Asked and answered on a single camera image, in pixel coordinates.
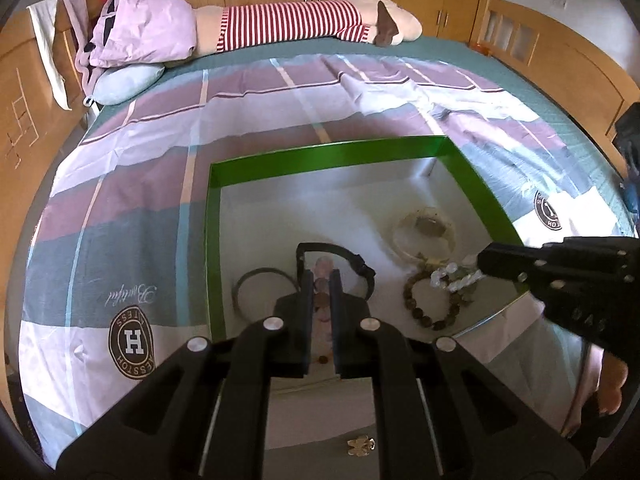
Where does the thin dark bangle bracelet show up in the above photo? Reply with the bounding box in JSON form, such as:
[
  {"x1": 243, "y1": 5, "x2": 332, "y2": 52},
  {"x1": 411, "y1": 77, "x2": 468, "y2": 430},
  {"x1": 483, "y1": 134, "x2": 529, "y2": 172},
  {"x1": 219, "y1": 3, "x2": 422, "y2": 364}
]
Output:
[{"x1": 231, "y1": 266, "x2": 300, "y2": 323}]

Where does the clear crystal bead bracelet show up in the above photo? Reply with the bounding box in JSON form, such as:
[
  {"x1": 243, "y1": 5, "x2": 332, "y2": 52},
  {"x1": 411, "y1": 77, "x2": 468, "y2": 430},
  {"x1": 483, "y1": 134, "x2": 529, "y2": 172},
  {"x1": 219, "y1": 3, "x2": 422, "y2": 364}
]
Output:
[{"x1": 429, "y1": 254, "x2": 486, "y2": 295}]

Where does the black wrist watch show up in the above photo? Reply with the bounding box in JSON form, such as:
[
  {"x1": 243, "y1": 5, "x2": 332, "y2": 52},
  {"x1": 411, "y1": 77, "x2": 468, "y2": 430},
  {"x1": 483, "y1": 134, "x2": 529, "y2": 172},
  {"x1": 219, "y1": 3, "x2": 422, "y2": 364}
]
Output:
[{"x1": 295, "y1": 242, "x2": 376, "y2": 312}]

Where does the brown bead bracelet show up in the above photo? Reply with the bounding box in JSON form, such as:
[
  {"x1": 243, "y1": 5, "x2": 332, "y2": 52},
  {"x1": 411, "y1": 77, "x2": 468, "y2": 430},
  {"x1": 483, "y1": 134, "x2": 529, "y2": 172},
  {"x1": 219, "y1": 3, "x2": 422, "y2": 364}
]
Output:
[{"x1": 402, "y1": 268, "x2": 467, "y2": 332}]

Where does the person's right hand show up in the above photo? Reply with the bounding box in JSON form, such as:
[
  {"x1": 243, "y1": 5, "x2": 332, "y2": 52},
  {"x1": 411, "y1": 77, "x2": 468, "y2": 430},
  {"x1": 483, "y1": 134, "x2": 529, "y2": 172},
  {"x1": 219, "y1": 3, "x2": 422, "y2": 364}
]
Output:
[{"x1": 597, "y1": 352, "x2": 628, "y2": 416}]

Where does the gold clover charm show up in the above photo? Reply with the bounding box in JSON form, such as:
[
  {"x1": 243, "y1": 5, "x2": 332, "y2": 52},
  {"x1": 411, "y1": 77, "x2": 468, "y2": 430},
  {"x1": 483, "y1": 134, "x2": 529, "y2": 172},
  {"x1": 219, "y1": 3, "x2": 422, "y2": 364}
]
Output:
[{"x1": 347, "y1": 434, "x2": 376, "y2": 457}]

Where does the green cardboard box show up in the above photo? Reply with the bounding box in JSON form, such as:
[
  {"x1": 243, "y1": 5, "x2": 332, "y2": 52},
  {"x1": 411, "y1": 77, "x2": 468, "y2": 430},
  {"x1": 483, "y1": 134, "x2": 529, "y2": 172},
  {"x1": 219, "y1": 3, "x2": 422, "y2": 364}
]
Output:
[{"x1": 204, "y1": 136, "x2": 518, "y2": 341}]

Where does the striped plaid bed sheet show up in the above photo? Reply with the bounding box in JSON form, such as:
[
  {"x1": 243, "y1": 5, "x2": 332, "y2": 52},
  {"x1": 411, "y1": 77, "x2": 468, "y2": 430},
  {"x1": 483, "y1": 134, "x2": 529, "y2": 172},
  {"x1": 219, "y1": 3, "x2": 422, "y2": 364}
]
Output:
[{"x1": 18, "y1": 53, "x2": 634, "y2": 479}]

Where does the red striped long plush pillow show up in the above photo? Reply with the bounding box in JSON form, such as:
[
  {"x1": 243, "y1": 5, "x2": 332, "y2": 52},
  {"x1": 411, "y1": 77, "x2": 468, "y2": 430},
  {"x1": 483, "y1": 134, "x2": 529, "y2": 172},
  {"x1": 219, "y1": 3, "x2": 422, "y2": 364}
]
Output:
[{"x1": 194, "y1": 0, "x2": 423, "y2": 58}]

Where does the light blue pillow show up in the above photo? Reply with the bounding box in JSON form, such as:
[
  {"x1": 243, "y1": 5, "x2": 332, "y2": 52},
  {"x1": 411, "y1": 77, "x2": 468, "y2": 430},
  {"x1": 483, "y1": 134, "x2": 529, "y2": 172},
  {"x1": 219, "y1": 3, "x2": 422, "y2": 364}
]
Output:
[{"x1": 90, "y1": 64, "x2": 165, "y2": 106}]

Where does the wooden headboard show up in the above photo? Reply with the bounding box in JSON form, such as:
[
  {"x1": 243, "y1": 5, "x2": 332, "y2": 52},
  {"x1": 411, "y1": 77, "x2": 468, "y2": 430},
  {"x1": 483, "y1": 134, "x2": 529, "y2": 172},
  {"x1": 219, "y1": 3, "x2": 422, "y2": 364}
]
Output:
[{"x1": 0, "y1": 0, "x2": 116, "y2": 411}]

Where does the pink jacket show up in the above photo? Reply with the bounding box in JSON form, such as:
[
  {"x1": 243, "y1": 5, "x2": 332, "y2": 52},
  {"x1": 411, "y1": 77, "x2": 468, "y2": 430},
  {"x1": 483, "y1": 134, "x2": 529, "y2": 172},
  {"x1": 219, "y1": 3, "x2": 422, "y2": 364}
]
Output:
[{"x1": 76, "y1": 0, "x2": 198, "y2": 106}]

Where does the white cloth on headboard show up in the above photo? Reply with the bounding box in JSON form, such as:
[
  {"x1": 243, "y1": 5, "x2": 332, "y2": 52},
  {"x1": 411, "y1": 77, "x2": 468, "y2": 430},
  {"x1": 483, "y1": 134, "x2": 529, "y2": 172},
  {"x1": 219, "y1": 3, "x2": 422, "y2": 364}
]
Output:
[{"x1": 27, "y1": 0, "x2": 70, "y2": 110}]

